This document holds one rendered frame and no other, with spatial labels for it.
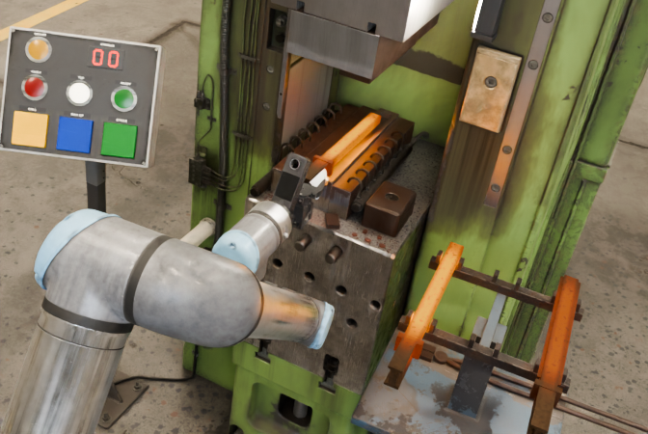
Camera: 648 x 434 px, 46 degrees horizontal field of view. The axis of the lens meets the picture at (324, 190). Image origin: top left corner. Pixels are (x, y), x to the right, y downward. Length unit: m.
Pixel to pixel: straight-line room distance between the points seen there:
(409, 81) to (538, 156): 0.53
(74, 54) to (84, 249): 0.93
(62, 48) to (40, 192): 1.66
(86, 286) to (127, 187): 2.50
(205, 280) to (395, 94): 1.29
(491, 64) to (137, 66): 0.78
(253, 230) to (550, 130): 0.66
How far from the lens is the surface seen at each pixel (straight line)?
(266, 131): 1.93
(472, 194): 1.77
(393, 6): 1.52
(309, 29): 1.61
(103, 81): 1.81
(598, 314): 3.27
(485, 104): 1.65
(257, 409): 2.29
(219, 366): 2.51
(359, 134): 1.84
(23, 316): 2.85
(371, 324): 1.81
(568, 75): 1.62
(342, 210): 1.75
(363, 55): 1.57
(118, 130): 1.79
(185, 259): 0.93
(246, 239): 1.42
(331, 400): 2.04
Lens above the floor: 1.92
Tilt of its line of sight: 33 degrees down
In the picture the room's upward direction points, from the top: 9 degrees clockwise
